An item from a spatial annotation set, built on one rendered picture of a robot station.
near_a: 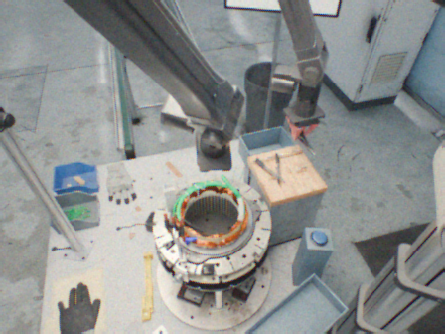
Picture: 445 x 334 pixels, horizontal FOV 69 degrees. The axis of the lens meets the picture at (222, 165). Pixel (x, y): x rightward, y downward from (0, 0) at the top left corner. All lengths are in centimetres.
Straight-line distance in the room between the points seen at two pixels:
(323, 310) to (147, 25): 76
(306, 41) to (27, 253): 207
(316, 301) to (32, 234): 197
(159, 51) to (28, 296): 203
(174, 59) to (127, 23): 7
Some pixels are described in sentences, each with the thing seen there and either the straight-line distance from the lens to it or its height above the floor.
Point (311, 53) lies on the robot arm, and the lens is 80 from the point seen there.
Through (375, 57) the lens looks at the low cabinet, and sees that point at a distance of 299.
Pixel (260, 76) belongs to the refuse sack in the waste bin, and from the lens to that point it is 266.
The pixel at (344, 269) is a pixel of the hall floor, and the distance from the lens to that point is 216.
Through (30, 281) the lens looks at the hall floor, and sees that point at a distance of 229.
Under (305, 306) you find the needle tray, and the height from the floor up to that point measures 103.
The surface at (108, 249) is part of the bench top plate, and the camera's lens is 127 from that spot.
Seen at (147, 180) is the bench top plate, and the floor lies 78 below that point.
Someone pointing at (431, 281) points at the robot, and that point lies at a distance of 81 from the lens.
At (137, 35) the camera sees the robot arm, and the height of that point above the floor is 171.
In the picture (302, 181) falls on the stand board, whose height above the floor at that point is 107.
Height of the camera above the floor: 184
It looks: 47 degrees down
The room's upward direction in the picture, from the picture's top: straight up
